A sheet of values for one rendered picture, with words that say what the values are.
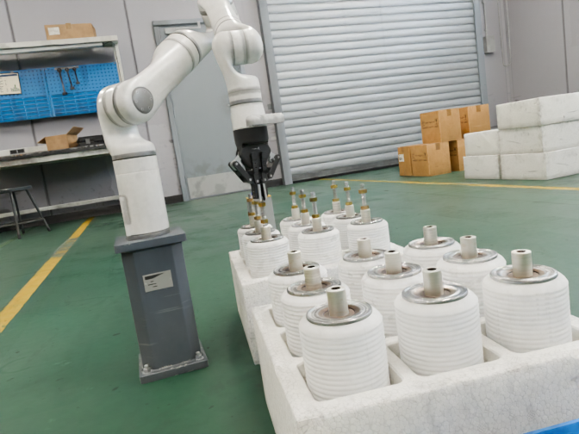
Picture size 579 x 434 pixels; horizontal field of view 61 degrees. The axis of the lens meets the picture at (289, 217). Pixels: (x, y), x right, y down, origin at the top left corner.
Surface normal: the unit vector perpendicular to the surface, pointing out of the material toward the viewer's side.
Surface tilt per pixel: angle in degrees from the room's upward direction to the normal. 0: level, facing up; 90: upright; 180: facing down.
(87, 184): 90
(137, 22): 90
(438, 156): 90
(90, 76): 90
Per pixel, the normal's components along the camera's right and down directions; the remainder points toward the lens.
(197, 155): 0.31, 0.09
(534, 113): -0.94, 0.18
